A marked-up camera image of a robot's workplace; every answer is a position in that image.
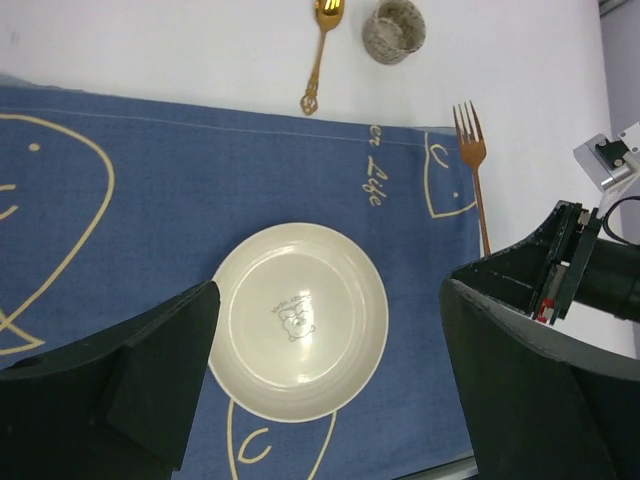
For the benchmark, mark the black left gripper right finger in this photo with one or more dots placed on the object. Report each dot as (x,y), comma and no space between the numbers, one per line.
(539,404)

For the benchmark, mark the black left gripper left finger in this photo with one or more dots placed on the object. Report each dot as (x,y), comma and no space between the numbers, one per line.
(118,404)

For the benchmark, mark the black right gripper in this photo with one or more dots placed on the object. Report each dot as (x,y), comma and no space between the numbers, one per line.
(573,256)

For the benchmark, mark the copper fork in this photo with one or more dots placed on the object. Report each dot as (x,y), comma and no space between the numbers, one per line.
(473,152)

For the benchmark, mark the cream round plate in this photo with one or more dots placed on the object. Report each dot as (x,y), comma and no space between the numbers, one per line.
(303,322)

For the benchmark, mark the speckled grey cup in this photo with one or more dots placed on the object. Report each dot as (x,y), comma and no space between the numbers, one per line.
(395,30)

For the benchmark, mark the gold spoon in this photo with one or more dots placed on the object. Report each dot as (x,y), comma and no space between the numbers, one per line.
(328,15)

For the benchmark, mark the blue fish placemat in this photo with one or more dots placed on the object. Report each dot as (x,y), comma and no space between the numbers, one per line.
(110,206)

